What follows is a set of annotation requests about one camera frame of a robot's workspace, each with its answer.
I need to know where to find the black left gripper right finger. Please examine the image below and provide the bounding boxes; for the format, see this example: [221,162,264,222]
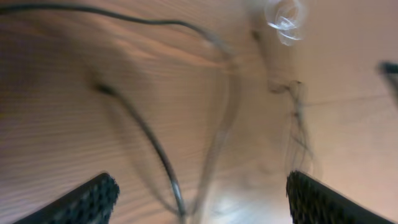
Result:
[286,170,393,224]

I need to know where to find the black usb cable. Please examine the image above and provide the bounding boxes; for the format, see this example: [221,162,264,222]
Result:
[250,29,315,172]
[0,2,242,224]

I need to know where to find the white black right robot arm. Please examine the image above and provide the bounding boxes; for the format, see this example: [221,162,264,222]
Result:
[379,61,398,103]

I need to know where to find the white usb cable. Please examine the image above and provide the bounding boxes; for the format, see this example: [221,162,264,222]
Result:
[264,0,307,47]

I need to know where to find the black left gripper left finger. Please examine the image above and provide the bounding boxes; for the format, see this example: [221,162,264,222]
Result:
[14,172,120,224]

